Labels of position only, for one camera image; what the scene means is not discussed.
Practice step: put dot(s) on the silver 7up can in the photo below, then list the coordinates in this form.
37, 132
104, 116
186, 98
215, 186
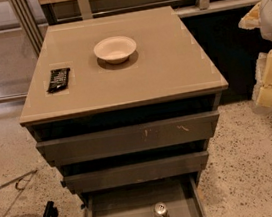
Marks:
160, 210

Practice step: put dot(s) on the top grey drawer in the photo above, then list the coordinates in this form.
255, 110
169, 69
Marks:
133, 138

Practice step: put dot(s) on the grey drawer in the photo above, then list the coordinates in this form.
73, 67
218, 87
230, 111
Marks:
133, 138
136, 173
179, 194

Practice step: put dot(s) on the grey drawer cabinet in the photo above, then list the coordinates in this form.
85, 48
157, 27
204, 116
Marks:
168, 76

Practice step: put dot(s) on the bottom grey drawer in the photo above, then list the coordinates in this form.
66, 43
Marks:
179, 194

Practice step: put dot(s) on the middle grey drawer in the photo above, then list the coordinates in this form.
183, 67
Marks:
136, 173

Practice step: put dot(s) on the white paper bowl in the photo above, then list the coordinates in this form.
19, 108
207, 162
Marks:
115, 50

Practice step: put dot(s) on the black snack packet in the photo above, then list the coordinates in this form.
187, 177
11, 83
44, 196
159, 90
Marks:
58, 80

